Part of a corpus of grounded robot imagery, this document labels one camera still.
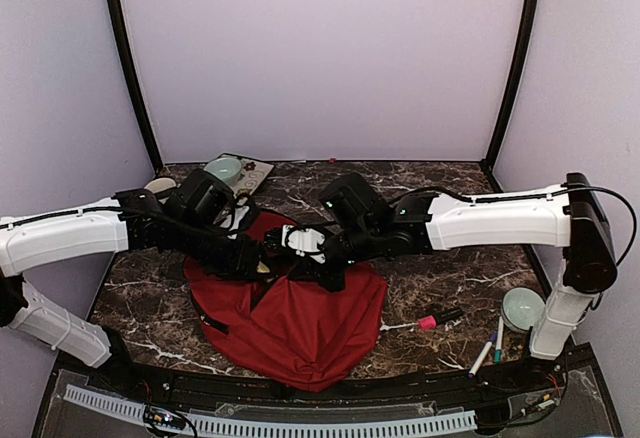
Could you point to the round glass jar lid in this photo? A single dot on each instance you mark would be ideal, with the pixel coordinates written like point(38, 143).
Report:
point(521, 308)

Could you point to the red student backpack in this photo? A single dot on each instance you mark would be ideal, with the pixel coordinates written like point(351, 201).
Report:
point(294, 332)

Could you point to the pink black highlighter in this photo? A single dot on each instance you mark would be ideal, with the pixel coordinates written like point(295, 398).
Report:
point(434, 320)

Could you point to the black front frame rail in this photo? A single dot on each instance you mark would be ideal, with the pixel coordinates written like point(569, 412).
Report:
point(523, 398)

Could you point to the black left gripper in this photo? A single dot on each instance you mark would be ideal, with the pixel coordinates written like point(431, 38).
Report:
point(242, 263)

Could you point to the white mug with coral print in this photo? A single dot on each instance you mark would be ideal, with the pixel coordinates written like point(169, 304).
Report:
point(161, 184)

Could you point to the black left frame post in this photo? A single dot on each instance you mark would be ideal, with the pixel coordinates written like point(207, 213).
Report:
point(128, 67)

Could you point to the black right frame post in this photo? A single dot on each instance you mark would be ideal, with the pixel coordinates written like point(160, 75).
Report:
point(516, 69)

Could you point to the square floral ceramic plate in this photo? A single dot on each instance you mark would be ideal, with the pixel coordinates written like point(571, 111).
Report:
point(253, 173)

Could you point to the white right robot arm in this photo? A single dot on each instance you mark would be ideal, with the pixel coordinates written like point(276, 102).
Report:
point(566, 216)

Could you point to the white teal marker pen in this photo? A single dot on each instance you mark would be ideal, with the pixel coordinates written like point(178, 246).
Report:
point(499, 341)

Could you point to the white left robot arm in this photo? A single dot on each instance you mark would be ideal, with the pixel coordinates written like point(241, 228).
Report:
point(127, 221)

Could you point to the white blue marker pen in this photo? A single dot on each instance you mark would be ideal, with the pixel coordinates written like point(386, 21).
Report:
point(480, 359)

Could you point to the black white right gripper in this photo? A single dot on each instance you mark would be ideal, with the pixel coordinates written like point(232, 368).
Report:
point(304, 266)

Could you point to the grey slotted cable duct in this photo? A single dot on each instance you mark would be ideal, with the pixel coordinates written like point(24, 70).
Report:
point(230, 420)

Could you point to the black frame post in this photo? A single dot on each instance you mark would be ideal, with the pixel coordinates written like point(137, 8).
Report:
point(516, 69)
point(128, 67)

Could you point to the light green ceramic bowl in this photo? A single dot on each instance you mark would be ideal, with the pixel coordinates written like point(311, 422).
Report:
point(225, 168)

